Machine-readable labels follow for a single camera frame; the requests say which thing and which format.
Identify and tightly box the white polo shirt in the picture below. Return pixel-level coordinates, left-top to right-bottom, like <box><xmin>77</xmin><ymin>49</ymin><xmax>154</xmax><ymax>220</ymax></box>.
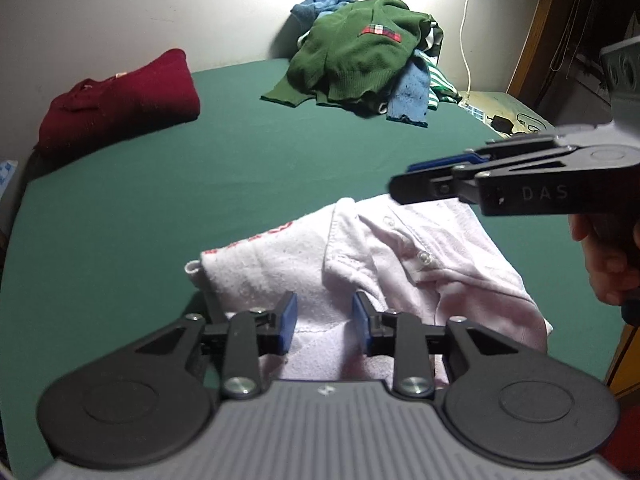
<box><xmin>186</xmin><ymin>195</ymin><xmax>552</xmax><ymax>380</ymax></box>

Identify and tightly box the person's right hand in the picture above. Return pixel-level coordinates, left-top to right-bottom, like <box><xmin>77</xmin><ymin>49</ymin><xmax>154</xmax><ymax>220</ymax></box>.
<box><xmin>568</xmin><ymin>214</ymin><xmax>639</xmax><ymax>306</ymax></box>

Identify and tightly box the white power strip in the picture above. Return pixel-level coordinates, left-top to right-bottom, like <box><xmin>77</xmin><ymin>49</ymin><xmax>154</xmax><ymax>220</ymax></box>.
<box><xmin>460</xmin><ymin>102</ymin><xmax>487</xmax><ymax>122</ymax></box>

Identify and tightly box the black charger adapter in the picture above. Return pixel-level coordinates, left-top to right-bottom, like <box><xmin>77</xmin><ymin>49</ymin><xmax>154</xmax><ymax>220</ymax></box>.
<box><xmin>490</xmin><ymin>115</ymin><xmax>513</xmax><ymax>136</ymax></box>

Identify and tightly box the green white striped shirt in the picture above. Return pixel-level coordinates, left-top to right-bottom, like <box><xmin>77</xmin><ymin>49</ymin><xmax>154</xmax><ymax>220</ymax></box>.
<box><xmin>414</xmin><ymin>50</ymin><xmax>462</xmax><ymax>110</ymax></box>

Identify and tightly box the blue knit garment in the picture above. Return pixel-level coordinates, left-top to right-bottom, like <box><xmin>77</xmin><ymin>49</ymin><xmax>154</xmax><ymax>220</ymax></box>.
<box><xmin>291</xmin><ymin>0</ymin><xmax>430</xmax><ymax>127</ymax></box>

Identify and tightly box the dark green knit sweater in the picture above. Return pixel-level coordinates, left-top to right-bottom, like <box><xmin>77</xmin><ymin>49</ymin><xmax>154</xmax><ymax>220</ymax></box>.
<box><xmin>260</xmin><ymin>0</ymin><xmax>444</xmax><ymax>112</ymax></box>

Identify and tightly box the folded dark red sweater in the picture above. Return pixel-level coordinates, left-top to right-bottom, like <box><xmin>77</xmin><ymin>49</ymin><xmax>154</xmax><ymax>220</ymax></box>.
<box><xmin>37</xmin><ymin>49</ymin><xmax>201</xmax><ymax>152</ymax></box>

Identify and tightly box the blue white patterned cloth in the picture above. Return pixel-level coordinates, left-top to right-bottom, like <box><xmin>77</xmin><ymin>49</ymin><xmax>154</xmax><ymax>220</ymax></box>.
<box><xmin>0</xmin><ymin>159</ymin><xmax>18</xmax><ymax>197</ymax></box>

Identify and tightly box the white power cord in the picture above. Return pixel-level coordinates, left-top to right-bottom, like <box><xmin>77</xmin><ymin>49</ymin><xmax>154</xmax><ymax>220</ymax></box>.
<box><xmin>458</xmin><ymin>0</ymin><xmax>484</xmax><ymax>94</ymax></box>

